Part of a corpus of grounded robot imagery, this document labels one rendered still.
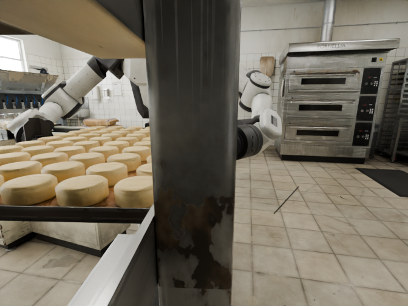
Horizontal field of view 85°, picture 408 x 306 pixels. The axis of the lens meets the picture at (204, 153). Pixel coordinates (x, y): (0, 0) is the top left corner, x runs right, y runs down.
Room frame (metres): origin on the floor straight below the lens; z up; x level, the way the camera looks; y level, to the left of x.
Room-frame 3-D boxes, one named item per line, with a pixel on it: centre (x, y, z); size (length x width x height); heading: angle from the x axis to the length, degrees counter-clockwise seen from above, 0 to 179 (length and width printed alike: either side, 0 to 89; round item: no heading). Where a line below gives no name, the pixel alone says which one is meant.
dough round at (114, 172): (0.28, 0.13, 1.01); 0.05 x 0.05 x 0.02
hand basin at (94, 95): (5.82, 3.18, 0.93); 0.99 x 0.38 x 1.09; 79
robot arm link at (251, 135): (0.55, -0.06, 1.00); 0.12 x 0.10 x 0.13; 133
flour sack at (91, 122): (5.26, 2.42, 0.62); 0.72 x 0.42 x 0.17; 85
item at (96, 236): (1.64, 1.00, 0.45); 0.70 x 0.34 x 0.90; 70
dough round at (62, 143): (0.47, 0.30, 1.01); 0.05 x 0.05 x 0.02
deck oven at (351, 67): (4.32, -2.24, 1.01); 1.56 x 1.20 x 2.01; 79
